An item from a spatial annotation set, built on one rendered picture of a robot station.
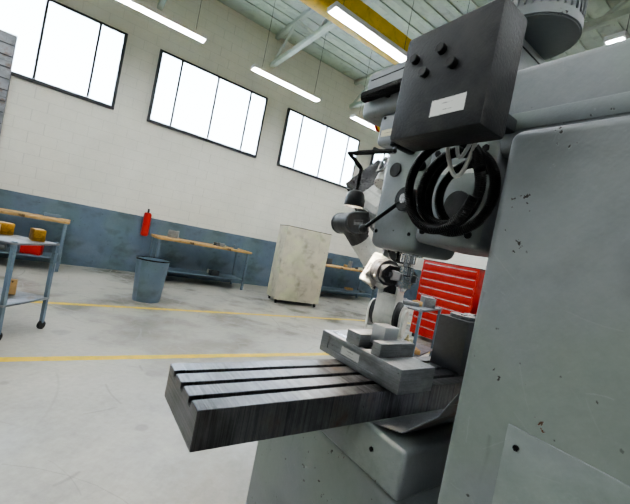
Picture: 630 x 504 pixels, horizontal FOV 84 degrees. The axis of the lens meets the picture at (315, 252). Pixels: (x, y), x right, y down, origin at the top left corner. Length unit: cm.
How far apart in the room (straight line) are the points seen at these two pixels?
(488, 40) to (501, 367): 54
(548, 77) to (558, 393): 62
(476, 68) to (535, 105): 27
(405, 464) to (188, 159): 804
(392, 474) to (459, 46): 91
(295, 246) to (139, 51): 502
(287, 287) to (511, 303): 666
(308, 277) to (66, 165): 510
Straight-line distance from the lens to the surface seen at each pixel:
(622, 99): 87
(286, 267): 715
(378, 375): 105
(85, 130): 834
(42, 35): 863
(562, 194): 70
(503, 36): 72
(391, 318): 179
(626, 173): 69
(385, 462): 100
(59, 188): 824
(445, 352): 141
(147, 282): 561
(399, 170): 110
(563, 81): 93
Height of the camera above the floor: 127
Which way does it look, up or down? 1 degrees down
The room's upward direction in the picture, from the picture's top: 11 degrees clockwise
